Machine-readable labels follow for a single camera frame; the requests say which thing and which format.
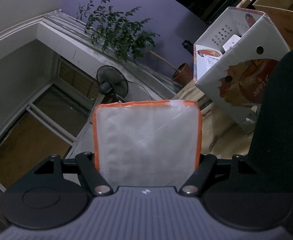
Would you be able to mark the black standing fan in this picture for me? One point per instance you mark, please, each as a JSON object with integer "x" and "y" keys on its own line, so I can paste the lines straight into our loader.
{"x": 112, "y": 83}

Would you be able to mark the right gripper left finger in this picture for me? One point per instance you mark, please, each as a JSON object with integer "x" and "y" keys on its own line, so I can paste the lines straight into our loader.
{"x": 90, "y": 179}

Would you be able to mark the potted ficus tree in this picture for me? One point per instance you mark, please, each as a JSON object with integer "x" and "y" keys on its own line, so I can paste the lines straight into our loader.
{"x": 114, "y": 29}

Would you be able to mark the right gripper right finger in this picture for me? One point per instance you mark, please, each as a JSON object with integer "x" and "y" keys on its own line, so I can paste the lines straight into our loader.
{"x": 198, "y": 183}

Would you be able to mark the white apple cardboard box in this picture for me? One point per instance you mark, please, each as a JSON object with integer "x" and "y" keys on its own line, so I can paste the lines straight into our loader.
{"x": 235, "y": 80}

